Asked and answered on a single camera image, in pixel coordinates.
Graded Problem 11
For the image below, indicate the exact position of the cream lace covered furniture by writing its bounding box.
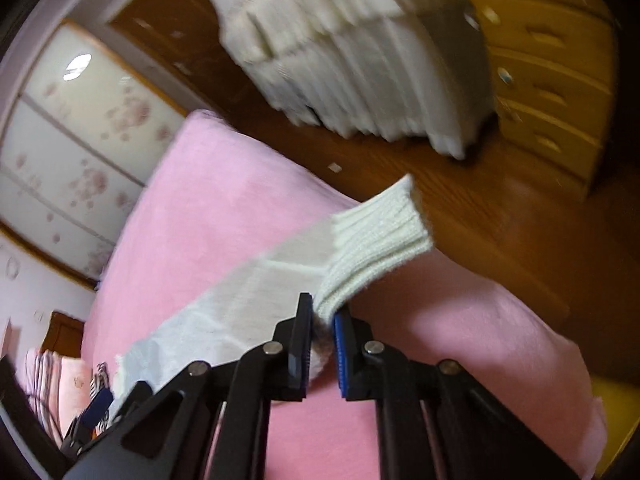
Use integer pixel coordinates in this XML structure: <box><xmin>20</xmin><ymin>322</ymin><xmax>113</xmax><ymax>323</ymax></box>
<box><xmin>213</xmin><ymin>0</ymin><xmax>495</xmax><ymax>159</ymax></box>

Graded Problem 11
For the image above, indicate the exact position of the dark brown wooden door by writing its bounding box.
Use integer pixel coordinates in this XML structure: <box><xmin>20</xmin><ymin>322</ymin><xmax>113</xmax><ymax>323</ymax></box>
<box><xmin>110</xmin><ymin>0</ymin><xmax>257</xmax><ymax>110</ymax></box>

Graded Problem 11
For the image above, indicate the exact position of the grey diamond knit sweater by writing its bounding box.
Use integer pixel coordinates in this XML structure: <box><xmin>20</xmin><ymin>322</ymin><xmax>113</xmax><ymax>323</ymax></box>
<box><xmin>113</xmin><ymin>176</ymin><xmax>434</xmax><ymax>408</ymax></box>

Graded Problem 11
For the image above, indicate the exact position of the striped folded garment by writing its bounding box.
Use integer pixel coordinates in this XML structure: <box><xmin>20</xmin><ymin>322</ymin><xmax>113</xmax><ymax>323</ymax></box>
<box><xmin>90</xmin><ymin>362</ymin><xmax>114</xmax><ymax>436</ymax></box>

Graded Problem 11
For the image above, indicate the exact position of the dark wooden headboard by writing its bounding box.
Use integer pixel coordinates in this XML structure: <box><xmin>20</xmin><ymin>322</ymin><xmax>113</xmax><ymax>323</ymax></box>
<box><xmin>40</xmin><ymin>311</ymin><xmax>85</xmax><ymax>359</ymax></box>

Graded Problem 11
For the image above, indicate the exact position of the wooden drawer cabinet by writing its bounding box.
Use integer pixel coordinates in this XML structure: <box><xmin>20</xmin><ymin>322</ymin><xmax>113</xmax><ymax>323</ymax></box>
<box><xmin>471</xmin><ymin>0</ymin><xmax>618</xmax><ymax>195</ymax></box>

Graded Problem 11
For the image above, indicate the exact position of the pink bed blanket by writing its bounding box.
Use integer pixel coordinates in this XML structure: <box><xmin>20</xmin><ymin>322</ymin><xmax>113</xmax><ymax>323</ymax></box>
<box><xmin>79</xmin><ymin>108</ymin><xmax>609</xmax><ymax>480</ymax></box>

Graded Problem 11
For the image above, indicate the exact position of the pink cartoon folded quilt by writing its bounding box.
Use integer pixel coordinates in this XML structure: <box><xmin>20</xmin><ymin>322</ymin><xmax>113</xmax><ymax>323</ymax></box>
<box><xmin>53</xmin><ymin>356</ymin><xmax>92</xmax><ymax>443</ymax></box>

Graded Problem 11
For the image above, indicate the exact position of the floral sliding wardrobe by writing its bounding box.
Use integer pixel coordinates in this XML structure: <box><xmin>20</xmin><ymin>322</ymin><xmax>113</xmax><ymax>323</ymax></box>
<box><xmin>1</xmin><ymin>20</ymin><xmax>186</xmax><ymax>283</ymax></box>

